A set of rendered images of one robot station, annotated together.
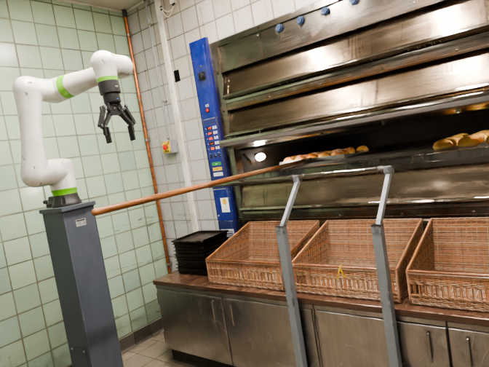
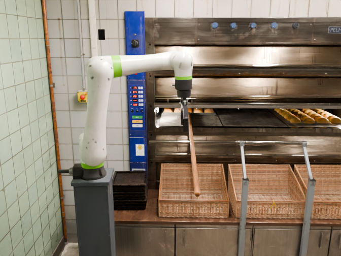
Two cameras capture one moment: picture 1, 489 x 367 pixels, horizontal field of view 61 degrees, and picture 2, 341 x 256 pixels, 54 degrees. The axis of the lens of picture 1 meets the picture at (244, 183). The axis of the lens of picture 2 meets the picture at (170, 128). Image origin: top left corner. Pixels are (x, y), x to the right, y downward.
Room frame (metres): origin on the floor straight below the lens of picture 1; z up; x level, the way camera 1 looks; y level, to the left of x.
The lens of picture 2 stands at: (0.53, 1.66, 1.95)
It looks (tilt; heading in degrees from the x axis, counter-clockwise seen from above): 15 degrees down; 323
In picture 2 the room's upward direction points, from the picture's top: straight up
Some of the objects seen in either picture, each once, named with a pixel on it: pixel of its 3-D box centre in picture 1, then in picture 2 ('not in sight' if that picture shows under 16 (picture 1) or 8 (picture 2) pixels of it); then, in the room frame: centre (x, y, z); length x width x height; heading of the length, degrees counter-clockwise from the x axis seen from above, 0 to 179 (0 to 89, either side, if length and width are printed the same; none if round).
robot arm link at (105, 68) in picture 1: (105, 66); (182, 65); (1.90, 0.54, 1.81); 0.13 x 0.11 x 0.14; 160
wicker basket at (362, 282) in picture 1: (357, 255); (264, 189); (2.09, -0.52, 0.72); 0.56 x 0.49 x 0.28; 51
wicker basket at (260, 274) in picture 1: (264, 251); (192, 188); (2.47, -0.05, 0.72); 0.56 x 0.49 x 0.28; 51
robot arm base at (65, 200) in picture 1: (60, 200); (82, 170); (2.21, 0.99, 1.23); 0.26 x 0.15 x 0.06; 55
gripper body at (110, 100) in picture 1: (113, 105); (183, 98); (1.89, 0.53, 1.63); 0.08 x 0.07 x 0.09; 146
